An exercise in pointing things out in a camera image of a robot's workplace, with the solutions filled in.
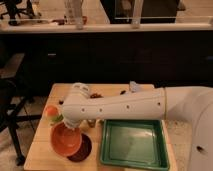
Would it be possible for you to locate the green pea pod toy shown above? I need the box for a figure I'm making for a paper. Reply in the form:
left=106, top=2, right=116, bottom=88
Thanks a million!
left=51, top=115, right=63, bottom=125

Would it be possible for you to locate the dark red bowl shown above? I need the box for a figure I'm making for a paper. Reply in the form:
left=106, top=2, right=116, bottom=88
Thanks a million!
left=68, top=134, right=92, bottom=162

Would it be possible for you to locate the metal cup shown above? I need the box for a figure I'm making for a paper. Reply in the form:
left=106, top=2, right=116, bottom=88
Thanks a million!
left=87, top=119, right=96, bottom=128

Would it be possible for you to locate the brown grape cluster toy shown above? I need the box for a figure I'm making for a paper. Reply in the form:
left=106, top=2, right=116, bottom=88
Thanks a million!
left=90, top=93, right=103, bottom=98

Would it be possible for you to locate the orange bowl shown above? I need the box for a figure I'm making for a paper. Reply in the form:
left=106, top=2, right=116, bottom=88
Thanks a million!
left=50, top=122, right=82, bottom=157

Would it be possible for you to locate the green plastic tray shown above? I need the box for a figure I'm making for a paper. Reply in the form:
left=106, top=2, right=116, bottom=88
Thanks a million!
left=100, top=120, right=170, bottom=171

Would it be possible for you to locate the wooden table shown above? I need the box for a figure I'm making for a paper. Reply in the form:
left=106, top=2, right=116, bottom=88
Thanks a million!
left=24, top=83, right=178, bottom=171

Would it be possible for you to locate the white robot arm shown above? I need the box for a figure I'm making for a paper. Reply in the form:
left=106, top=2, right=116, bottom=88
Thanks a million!
left=62, top=83, right=213, bottom=171

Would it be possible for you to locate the blue folded cloth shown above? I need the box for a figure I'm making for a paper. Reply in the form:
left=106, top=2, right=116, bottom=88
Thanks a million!
left=129, top=81, right=143, bottom=93

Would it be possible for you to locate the black office chair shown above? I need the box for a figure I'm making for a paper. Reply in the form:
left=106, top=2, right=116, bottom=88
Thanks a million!
left=0, top=51, right=43, bottom=167

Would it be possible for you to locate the orange toy fruit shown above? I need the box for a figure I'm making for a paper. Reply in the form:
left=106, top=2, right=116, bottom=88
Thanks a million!
left=44, top=105, right=59, bottom=117

